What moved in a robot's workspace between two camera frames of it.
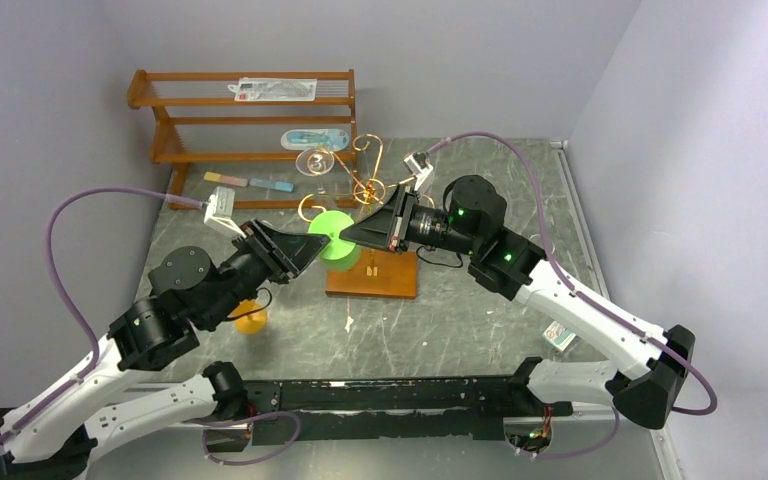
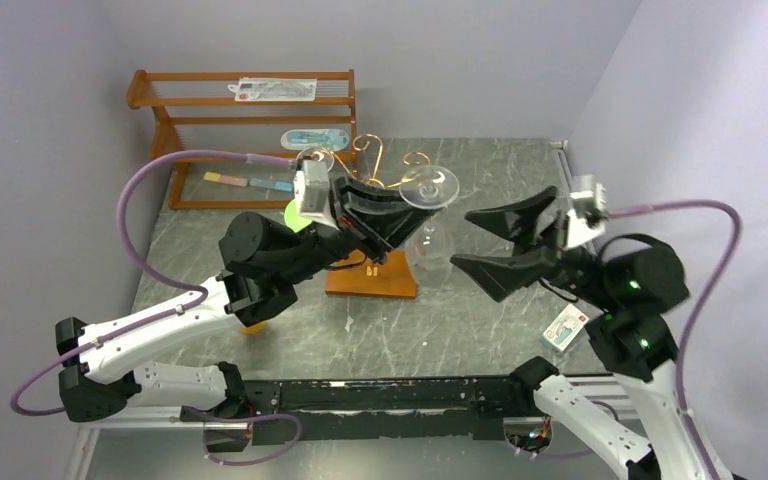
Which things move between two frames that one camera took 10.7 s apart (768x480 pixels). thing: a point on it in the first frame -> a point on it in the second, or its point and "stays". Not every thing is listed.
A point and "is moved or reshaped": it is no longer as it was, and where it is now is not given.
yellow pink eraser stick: [225, 179] stays
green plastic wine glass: [331, 223] is moved or reshaped
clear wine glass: [315, 162] stays
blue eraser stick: [273, 184] stays
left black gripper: [288, 254] -> [372, 221]
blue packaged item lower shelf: [318, 139] stays
